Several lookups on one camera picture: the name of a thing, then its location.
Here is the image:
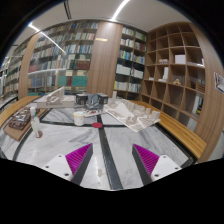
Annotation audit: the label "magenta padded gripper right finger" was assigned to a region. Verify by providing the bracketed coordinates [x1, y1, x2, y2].
[131, 143, 183, 186]

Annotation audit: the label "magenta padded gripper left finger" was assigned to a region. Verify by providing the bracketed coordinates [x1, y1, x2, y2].
[42, 143, 94, 186]

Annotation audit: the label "clear plastic water bottle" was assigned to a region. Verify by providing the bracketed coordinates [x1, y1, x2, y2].
[30, 107, 43, 138]

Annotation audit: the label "red round marker disc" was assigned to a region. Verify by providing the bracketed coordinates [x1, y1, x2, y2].
[92, 122, 103, 128]

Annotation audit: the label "white paper cup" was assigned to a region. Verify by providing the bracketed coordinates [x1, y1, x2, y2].
[73, 111, 85, 126]

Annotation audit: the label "white architectural model right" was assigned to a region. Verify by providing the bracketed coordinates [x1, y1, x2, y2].
[105, 100, 160, 132]

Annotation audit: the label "white architectural model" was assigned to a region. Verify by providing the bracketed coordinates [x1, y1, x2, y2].
[30, 87, 75, 108]
[105, 100, 160, 132]

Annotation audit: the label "wooden bench right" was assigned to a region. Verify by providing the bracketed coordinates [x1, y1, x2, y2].
[132, 100, 207, 159]

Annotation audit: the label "wooden bench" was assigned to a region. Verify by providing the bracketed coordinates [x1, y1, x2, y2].
[132, 100, 207, 159]
[0, 96, 38, 128]

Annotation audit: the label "dark grey building model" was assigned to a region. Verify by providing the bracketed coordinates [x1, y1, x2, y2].
[76, 93, 108, 110]

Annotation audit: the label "white architectural model left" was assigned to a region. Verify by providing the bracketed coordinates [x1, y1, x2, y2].
[30, 87, 75, 108]

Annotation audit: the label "brown architectural model board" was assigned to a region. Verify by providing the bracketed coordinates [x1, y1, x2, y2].
[2, 107, 48, 142]

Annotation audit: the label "tall wooden bookshelf centre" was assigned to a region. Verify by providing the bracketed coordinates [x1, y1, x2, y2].
[114, 26, 147, 100]

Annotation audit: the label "wooden bench left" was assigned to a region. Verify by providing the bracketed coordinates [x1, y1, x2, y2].
[0, 96, 38, 128]

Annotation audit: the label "wooden cubby shelf unit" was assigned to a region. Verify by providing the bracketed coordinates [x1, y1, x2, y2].
[139, 21, 214, 134]

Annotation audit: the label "curved bookshelf left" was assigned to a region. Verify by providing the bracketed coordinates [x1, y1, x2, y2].
[18, 20, 99, 98]

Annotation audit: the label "white box on shelf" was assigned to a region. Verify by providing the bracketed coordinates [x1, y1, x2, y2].
[175, 55, 186, 64]

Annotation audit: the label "poster on right wall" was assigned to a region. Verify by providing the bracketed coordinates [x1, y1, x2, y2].
[214, 72, 224, 94]

